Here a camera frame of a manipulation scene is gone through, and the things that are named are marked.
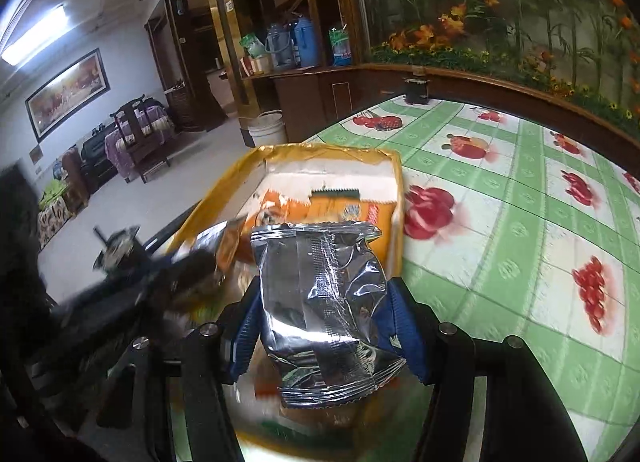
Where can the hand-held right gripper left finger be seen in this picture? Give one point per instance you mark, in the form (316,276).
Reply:
(244,342)

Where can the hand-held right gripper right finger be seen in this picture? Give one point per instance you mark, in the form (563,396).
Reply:
(400,327)

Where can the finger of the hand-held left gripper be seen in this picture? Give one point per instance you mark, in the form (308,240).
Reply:
(190,274)

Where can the smooth silver foil packet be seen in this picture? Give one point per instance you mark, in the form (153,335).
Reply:
(325,312)

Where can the large orange snack packet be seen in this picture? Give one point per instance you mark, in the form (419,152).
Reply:
(272,222)

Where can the white foam tray yellow tape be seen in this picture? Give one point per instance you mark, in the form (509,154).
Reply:
(330,167)

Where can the orange cracker pack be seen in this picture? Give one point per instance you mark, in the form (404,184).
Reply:
(360,222)

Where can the fruit print tablecloth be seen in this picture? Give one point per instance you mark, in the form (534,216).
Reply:
(500,267)

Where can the floral patterned box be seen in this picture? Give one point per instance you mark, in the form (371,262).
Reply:
(55,214)

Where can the wooden chair purple cloth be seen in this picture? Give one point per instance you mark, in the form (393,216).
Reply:
(142,137)

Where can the yellow green cracker pack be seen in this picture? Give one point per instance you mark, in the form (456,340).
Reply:
(335,193)

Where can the black suitcase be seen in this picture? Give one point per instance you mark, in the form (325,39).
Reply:
(97,155)

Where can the white plastic bucket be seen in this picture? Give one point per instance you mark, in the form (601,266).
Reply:
(267,130)

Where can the wicker basket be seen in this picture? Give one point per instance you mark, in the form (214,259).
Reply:
(180,107)

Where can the wooden cabinet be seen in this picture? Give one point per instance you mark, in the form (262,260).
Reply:
(320,92)

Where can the small black box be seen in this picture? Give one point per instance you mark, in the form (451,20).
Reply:
(416,91)

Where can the green white plastic bag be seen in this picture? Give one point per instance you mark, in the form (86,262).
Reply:
(341,48)
(252,46)

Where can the grey blue plastic jug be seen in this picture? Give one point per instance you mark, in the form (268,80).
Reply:
(279,47)

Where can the ceiling light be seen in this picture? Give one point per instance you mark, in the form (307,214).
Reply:
(30,37)

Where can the glass flower display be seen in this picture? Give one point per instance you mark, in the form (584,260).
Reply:
(500,2)

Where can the framed wall picture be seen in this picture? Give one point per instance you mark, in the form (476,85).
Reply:
(67,92)

